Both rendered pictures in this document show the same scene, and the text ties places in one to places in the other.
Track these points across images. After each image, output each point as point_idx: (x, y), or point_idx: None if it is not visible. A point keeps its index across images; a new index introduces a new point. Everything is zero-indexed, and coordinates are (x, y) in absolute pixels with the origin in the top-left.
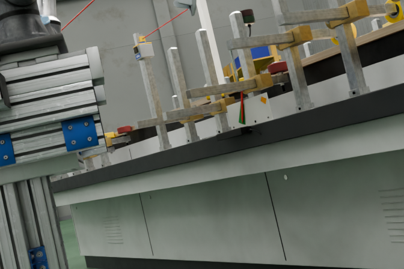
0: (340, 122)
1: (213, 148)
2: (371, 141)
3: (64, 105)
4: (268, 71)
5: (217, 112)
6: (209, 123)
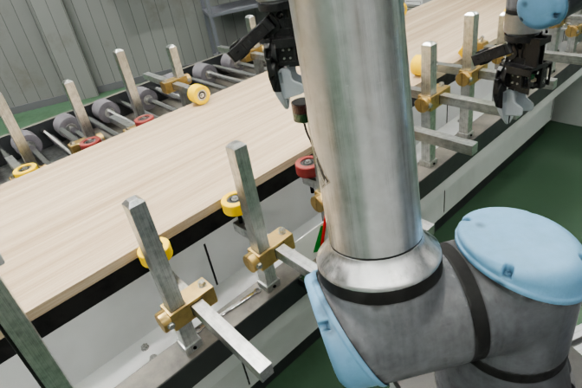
0: (427, 191)
1: (268, 315)
2: (428, 197)
3: None
4: (312, 173)
5: (277, 260)
6: (90, 318)
